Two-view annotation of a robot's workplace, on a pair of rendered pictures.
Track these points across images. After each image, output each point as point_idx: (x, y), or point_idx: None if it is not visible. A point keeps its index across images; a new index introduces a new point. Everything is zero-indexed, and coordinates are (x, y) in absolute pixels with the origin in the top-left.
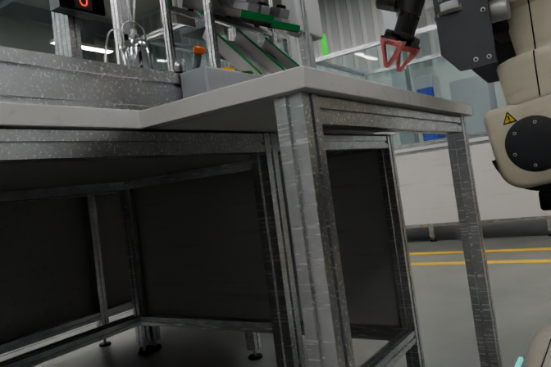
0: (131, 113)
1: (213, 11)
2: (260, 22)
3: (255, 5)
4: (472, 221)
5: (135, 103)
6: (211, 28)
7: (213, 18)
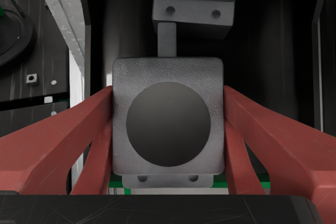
0: None
1: (79, 3)
2: (327, 62)
3: (178, 188)
4: None
5: None
6: (73, 56)
7: (82, 28)
